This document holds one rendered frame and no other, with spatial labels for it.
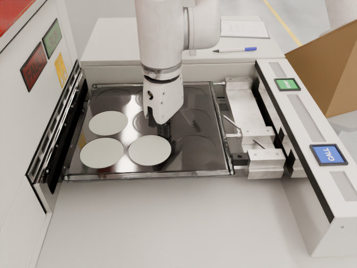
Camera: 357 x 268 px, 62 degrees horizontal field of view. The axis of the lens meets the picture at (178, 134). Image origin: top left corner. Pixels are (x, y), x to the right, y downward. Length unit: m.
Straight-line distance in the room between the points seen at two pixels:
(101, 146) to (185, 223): 0.26
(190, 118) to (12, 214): 0.46
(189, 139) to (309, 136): 0.27
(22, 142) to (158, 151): 0.28
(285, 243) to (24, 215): 0.50
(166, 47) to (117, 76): 0.42
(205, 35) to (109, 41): 0.55
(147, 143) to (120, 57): 0.33
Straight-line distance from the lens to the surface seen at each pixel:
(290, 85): 0.85
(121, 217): 0.69
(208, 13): 0.57
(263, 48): 1.02
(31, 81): 0.64
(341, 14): 0.99
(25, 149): 0.61
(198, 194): 0.71
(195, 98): 0.86
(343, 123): 1.02
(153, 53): 0.57
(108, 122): 0.79
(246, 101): 0.90
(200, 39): 0.57
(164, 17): 0.54
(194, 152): 0.69
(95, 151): 0.72
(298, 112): 0.77
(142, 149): 0.70
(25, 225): 0.62
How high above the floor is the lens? 1.39
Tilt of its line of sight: 41 degrees down
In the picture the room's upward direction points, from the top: straight up
